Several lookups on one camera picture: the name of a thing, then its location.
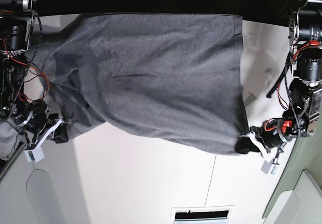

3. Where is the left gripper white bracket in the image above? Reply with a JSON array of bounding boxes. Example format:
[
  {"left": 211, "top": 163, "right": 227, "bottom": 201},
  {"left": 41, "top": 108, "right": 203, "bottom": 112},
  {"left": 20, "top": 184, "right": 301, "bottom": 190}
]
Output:
[{"left": 235, "top": 125, "right": 286, "bottom": 166}]

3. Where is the grey t-shirt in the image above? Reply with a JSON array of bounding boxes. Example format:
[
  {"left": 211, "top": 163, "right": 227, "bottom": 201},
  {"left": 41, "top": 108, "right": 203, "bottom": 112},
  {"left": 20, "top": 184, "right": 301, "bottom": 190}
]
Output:
[{"left": 35, "top": 14, "right": 248, "bottom": 155}]

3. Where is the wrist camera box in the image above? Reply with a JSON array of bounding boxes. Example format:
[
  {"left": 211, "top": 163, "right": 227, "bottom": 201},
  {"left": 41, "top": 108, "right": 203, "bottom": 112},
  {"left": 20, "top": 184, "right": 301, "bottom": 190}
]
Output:
[
  {"left": 24, "top": 147, "right": 44, "bottom": 163},
  {"left": 261, "top": 161, "right": 280, "bottom": 175}
]

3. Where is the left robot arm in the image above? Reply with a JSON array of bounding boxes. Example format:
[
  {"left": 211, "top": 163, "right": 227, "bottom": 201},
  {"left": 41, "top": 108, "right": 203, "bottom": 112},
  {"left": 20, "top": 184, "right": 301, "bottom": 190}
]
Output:
[{"left": 235, "top": 0, "right": 321, "bottom": 165}]

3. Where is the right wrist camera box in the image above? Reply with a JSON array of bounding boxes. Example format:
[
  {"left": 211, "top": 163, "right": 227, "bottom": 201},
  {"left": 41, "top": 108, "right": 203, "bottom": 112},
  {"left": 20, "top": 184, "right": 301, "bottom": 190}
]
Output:
[{"left": 24, "top": 147, "right": 44, "bottom": 163}]

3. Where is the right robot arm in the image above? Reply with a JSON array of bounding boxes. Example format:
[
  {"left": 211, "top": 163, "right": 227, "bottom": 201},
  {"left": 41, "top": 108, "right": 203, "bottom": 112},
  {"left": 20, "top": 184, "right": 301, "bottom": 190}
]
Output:
[{"left": 1, "top": 0, "right": 68, "bottom": 150}]

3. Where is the black slotted table vent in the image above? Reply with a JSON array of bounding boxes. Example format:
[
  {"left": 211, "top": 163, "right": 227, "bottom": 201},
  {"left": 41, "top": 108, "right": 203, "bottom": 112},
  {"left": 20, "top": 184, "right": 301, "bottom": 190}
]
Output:
[{"left": 171, "top": 205, "right": 234, "bottom": 224}]

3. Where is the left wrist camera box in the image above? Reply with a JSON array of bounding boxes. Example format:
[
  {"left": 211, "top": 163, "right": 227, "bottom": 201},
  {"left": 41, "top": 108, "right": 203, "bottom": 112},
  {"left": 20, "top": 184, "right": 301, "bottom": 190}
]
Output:
[{"left": 261, "top": 161, "right": 280, "bottom": 175}]

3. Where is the grey clothes pile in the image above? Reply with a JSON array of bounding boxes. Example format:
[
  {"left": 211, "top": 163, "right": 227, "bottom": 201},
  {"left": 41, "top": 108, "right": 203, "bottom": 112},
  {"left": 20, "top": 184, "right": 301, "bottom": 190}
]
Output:
[{"left": 0, "top": 119, "right": 25, "bottom": 161}]

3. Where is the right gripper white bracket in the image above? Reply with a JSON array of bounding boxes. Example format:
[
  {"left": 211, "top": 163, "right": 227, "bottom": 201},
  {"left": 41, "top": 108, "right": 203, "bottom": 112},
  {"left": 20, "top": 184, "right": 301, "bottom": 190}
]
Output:
[{"left": 24, "top": 113, "right": 69, "bottom": 150}]

